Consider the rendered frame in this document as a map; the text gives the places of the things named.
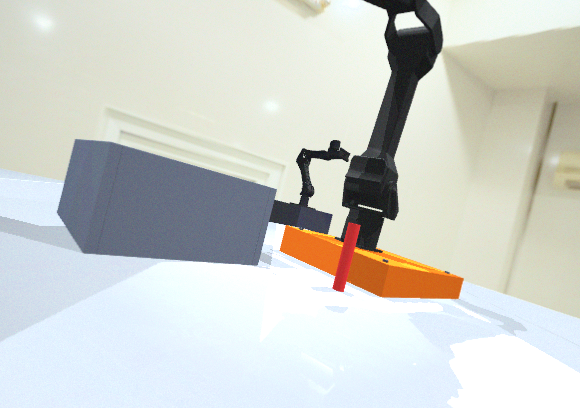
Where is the red peg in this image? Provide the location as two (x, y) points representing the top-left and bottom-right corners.
(332, 222), (360, 292)

